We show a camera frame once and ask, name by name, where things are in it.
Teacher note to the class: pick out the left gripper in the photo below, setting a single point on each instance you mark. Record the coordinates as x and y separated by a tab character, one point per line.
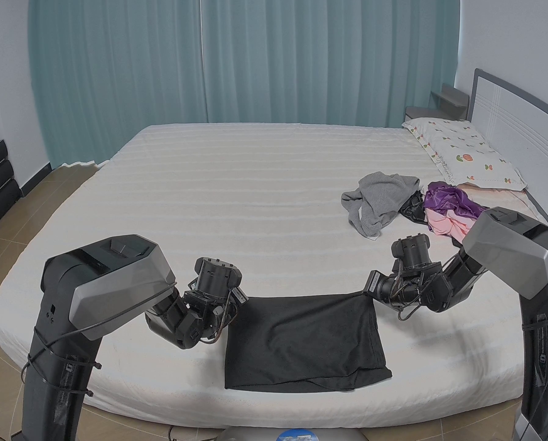
235	308

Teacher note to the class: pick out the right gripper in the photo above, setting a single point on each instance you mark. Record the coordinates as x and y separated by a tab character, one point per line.
379	287

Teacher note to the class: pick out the black T-shirt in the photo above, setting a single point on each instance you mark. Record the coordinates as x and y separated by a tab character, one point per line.
301	338

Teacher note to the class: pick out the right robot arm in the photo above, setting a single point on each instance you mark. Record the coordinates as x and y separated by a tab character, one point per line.
513	246

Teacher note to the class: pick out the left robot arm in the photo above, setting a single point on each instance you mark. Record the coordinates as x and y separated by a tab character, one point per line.
94	269

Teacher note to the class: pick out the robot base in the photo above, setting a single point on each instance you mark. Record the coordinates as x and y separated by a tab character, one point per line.
255	434

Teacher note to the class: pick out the bed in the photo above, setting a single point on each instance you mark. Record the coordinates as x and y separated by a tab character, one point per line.
232	191

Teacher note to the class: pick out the black shiny garment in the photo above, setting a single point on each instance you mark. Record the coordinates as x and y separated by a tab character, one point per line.
414	209

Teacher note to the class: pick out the grey garment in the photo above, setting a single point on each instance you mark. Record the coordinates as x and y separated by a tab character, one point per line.
379	198

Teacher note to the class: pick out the pink garment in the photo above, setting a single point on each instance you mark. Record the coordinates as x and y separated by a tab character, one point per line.
444	225

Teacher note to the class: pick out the purple garment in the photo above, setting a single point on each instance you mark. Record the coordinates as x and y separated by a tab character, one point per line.
448	198

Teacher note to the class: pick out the white printed pillow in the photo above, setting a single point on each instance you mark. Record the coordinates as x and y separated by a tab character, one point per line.
467	149

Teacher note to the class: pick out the grey bedside table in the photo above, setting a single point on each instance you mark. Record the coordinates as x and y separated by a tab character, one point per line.
442	106

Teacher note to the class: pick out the blue-green curtain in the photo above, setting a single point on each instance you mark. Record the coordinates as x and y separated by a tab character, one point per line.
117	62
324	44

